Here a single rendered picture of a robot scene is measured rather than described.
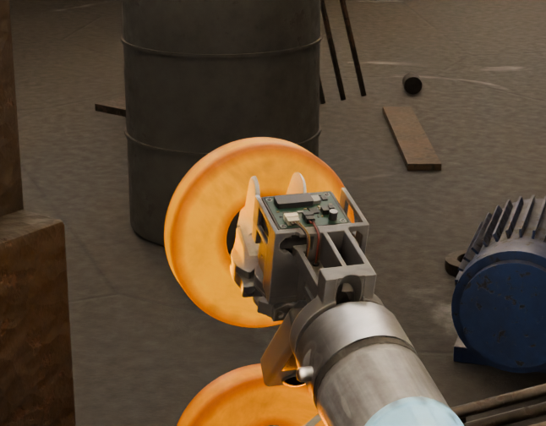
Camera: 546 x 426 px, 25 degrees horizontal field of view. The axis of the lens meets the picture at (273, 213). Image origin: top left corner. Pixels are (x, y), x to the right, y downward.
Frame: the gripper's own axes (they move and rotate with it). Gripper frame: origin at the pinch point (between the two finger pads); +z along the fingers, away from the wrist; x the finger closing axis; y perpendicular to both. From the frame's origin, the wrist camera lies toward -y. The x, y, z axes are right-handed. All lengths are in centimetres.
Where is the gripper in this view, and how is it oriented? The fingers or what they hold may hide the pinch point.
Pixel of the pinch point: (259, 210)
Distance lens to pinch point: 101.2
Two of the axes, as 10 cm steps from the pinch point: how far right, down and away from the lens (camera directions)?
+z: -2.9, -5.3, 7.9
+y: 0.8, -8.4, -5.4
